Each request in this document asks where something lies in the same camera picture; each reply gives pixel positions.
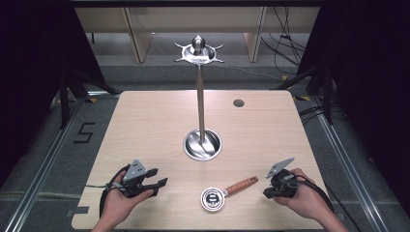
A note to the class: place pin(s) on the steel utensil hanging stand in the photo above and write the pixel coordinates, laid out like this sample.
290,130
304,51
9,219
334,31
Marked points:
202,141

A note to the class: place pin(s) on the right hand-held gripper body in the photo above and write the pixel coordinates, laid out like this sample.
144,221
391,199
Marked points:
282,182

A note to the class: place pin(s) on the black metal stand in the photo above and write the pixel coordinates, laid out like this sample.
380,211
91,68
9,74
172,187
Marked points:
327,96
66,96

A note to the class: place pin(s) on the light wooden bench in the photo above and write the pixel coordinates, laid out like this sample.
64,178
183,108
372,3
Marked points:
193,19

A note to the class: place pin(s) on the grey table grommet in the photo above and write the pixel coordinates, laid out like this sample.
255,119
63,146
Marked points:
238,103

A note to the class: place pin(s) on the person's left hand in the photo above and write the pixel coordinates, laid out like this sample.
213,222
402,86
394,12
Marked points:
119,203

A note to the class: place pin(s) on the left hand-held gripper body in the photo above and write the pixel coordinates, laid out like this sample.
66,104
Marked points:
134,170

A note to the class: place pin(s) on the aluminium floor rail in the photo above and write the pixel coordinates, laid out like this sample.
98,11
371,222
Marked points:
351,167
42,174

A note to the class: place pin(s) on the person's right hand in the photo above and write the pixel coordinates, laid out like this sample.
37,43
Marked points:
306,198

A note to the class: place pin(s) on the black curtain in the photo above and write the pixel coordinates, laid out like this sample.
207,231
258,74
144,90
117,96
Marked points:
370,96
35,80

